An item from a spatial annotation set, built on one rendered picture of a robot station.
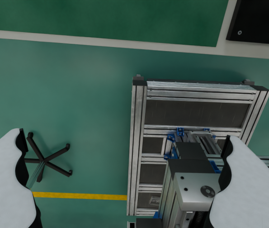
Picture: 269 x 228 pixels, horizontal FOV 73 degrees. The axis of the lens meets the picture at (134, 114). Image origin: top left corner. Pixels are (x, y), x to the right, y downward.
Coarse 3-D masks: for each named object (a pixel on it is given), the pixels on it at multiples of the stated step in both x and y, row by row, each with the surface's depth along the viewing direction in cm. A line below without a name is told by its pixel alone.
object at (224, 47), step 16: (224, 16) 45; (0, 32) 46; (16, 32) 46; (224, 32) 47; (144, 48) 49; (160, 48) 49; (176, 48) 49; (192, 48) 49; (208, 48) 49; (224, 48) 49; (240, 48) 49; (256, 48) 49
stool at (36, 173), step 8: (32, 136) 149; (32, 144) 148; (40, 152) 153; (56, 152) 153; (64, 152) 152; (24, 160) 155; (32, 160) 156; (40, 160) 156; (48, 160) 156; (40, 168) 149; (56, 168) 160; (32, 176) 140; (40, 176) 165; (32, 184) 136; (40, 216) 119
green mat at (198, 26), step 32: (0, 0) 43; (32, 0) 43; (64, 0) 43; (96, 0) 43; (128, 0) 43; (160, 0) 43; (192, 0) 43; (224, 0) 43; (32, 32) 46; (64, 32) 46; (96, 32) 46; (128, 32) 46; (160, 32) 47; (192, 32) 47
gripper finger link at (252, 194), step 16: (224, 144) 11; (240, 144) 10; (224, 160) 11; (240, 160) 9; (256, 160) 9; (224, 176) 9; (240, 176) 8; (256, 176) 8; (224, 192) 7; (240, 192) 7; (256, 192) 7; (224, 208) 7; (240, 208) 7; (256, 208) 7; (208, 224) 6; (224, 224) 6; (240, 224) 6; (256, 224) 6
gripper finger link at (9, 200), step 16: (16, 128) 10; (0, 144) 9; (16, 144) 10; (0, 160) 8; (16, 160) 8; (0, 176) 7; (16, 176) 8; (0, 192) 7; (16, 192) 7; (0, 208) 6; (16, 208) 6; (32, 208) 6; (0, 224) 6; (16, 224) 6; (32, 224) 6
